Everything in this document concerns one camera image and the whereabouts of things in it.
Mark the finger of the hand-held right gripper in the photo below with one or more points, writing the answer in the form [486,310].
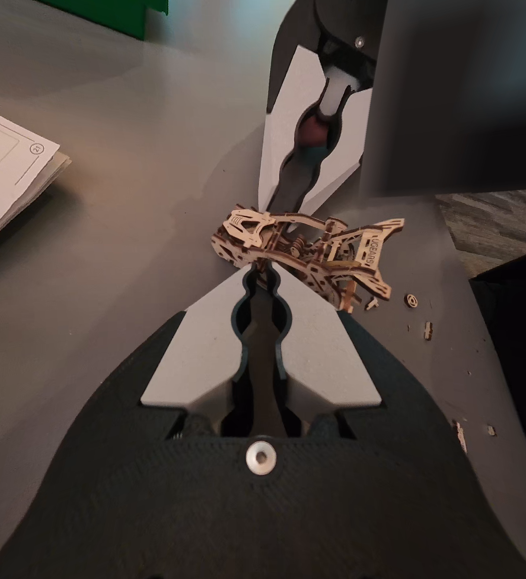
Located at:
[353,131]
[285,99]

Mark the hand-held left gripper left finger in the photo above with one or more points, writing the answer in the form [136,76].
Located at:
[190,357]

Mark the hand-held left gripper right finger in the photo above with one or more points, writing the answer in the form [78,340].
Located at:
[330,357]

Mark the wooden mechanical model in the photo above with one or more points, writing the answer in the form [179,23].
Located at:
[244,226]

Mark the person's right hand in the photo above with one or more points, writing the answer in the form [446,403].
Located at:
[315,131]

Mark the small T-shaped wooden piece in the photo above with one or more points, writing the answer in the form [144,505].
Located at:
[371,304]

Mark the small notched wooden block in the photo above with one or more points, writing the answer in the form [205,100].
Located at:
[428,330]

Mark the toothed wooden strip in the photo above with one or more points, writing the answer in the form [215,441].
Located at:
[460,436]

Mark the green plastic bin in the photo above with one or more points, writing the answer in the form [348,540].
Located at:
[145,13]

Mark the open instruction booklet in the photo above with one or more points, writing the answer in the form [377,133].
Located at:
[5,181]

